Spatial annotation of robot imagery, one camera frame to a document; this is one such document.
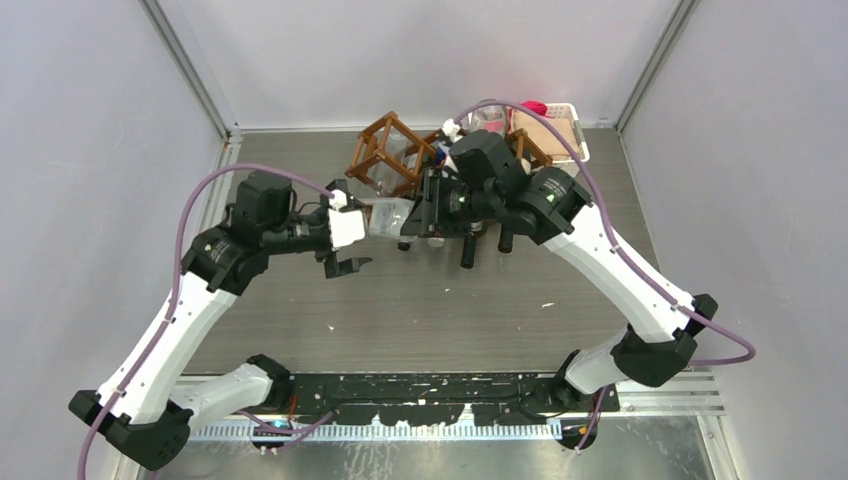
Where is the brown wooden wine rack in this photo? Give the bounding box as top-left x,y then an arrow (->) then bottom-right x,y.
345,111 -> 554,198

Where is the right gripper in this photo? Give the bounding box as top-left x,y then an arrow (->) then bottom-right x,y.
401,166 -> 500,238

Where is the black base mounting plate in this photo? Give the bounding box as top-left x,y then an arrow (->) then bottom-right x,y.
227,372 -> 621,427

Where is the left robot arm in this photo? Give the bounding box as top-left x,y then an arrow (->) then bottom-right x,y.
69,167 -> 367,471

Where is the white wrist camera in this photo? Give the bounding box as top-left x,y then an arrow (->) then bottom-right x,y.
328,189 -> 366,251
440,119 -> 463,171

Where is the aluminium frame rail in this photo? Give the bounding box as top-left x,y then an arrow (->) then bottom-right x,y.
123,374 -> 726,444

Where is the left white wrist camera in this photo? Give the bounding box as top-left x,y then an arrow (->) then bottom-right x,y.
328,189 -> 366,251

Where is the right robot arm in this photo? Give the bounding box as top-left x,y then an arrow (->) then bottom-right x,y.
401,130 -> 717,411

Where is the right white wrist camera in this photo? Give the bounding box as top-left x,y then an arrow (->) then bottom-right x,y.
440,119 -> 463,171

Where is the square clear liquor bottle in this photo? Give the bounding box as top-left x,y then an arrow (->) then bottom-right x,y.
362,197 -> 414,241

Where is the beige cloth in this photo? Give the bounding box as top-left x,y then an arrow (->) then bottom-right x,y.
510,103 -> 587,163

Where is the white plastic basket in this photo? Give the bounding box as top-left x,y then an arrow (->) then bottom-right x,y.
543,103 -> 590,164

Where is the pink cloth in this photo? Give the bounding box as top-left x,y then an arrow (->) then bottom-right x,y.
521,101 -> 548,117

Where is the round clear bottle pink label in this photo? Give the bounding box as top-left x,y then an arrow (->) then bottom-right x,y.
468,105 -> 509,137

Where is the green labelled bottle black cap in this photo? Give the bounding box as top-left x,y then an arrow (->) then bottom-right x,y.
497,225 -> 514,254

